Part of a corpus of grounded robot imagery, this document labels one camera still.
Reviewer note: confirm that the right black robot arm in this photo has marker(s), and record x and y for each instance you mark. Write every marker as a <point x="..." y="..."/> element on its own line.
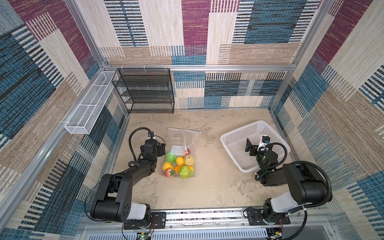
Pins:
<point x="309" y="185"/>

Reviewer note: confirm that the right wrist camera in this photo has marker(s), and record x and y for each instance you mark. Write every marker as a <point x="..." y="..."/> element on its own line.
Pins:
<point x="264" y="142"/>

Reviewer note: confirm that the dark green lime toy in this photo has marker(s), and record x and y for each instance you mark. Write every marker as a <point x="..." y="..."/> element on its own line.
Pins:
<point x="171" y="158"/>

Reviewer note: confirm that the aluminium rail frame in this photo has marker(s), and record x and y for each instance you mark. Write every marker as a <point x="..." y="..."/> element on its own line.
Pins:
<point x="215" y="224"/>

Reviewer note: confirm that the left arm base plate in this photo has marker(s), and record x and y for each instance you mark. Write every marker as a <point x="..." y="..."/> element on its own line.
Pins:
<point x="156" y="220"/>

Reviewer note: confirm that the black wire shelf rack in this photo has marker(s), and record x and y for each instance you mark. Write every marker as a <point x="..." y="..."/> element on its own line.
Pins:
<point x="145" y="90"/>

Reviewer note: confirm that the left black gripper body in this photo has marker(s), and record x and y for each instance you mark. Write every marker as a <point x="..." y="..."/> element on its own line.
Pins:
<point x="160" y="150"/>

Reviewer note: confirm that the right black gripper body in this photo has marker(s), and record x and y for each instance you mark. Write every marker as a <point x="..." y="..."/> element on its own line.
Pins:
<point x="254" y="149"/>

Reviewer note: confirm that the yellow lemon toy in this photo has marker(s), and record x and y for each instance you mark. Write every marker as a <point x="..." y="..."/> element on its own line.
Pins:
<point x="180" y="161"/>

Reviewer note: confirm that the white wire mesh tray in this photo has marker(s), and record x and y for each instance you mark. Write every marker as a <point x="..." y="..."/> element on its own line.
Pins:
<point x="87" y="112"/>

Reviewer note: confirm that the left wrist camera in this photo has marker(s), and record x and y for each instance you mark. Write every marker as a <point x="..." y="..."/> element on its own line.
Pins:
<point x="151" y="135"/>

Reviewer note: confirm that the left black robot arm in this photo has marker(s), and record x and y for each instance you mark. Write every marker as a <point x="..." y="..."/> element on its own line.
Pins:
<point x="113" y="199"/>

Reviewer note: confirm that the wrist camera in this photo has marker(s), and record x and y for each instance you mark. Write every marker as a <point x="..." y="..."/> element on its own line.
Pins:
<point x="264" y="142"/>
<point x="151" y="135"/>

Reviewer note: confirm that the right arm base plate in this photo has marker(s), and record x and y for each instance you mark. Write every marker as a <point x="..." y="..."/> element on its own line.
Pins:
<point x="259" y="217"/>

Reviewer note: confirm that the small yellow fruit toy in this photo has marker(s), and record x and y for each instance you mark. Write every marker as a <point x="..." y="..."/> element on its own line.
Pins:
<point x="167" y="166"/>

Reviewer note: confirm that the clear zip top bag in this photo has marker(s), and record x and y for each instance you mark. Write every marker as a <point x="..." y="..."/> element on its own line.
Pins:
<point x="178" y="141"/>

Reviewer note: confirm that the green apple toy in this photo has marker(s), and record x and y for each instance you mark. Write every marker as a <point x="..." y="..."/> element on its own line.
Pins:
<point x="185" y="172"/>

